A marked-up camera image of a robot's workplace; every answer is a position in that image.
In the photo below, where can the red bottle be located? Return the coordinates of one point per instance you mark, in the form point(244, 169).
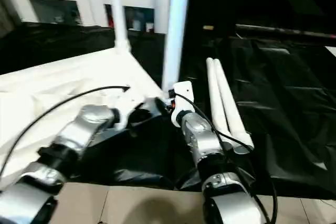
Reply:
point(112, 22)

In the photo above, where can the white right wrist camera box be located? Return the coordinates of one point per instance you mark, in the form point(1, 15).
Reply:
point(182, 100)

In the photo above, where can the silver metal rod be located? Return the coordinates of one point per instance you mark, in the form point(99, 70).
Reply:
point(289, 31)

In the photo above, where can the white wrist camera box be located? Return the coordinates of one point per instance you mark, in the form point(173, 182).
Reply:
point(182, 100)
point(130, 106)

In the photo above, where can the black table mat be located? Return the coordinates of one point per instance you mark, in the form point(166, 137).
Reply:
point(294, 108)

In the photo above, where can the small yellow label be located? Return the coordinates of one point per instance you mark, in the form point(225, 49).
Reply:
point(208, 27)

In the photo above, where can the white plastic table top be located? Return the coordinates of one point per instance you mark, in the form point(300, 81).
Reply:
point(52, 87)

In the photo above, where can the white plastic table leg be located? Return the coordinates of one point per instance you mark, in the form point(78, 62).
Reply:
point(118, 11)
point(176, 24)
point(214, 87)
point(233, 114)

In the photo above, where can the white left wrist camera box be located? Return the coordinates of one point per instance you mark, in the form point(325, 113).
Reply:
point(130, 106)

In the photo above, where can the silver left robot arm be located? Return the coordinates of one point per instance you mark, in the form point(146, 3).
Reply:
point(63, 150)

